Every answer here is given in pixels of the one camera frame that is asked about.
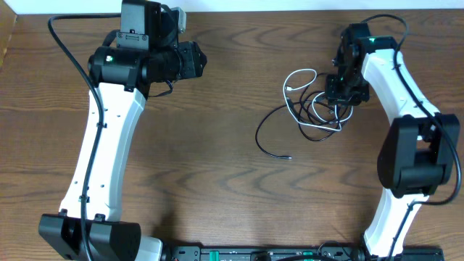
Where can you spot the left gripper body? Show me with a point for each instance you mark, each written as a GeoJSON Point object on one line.
{"type": "Point", "coordinates": [188, 61]}

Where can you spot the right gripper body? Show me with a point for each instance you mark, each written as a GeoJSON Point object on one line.
{"type": "Point", "coordinates": [346, 89]}

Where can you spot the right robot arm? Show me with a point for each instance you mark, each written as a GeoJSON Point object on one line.
{"type": "Point", "coordinates": [419, 151]}

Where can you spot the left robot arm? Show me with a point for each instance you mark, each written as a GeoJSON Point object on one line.
{"type": "Point", "coordinates": [144, 50]}

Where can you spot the cardboard panel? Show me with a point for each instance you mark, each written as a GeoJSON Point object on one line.
{"type": "Point", "coordinates": [8, 21]}

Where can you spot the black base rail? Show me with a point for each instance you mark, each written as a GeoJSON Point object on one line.
{"type": "Point", "coordinates": [196, 253]}

